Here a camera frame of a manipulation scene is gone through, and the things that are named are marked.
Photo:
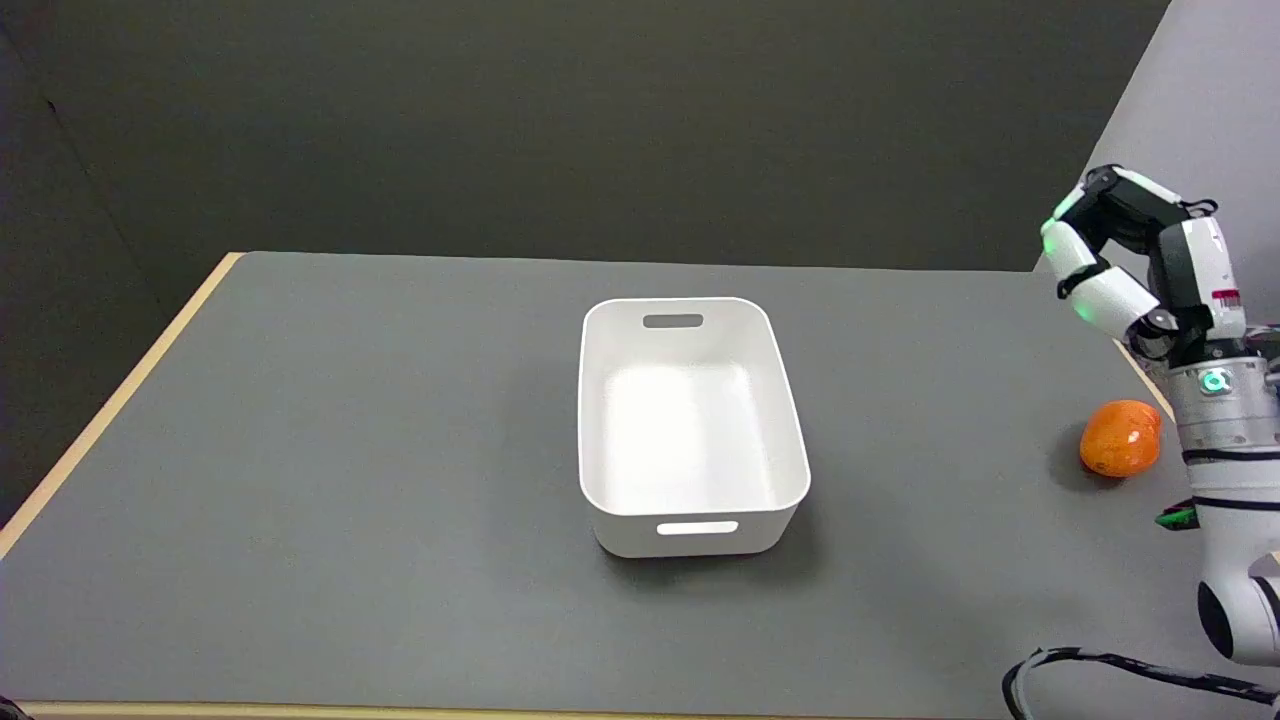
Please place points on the white plastic storage bin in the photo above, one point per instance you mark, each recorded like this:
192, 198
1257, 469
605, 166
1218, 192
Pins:
690, 430

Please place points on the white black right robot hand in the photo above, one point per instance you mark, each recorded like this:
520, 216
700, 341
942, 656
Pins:
1150, 270

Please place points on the orange mango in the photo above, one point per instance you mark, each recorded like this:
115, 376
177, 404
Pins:
1120, 438

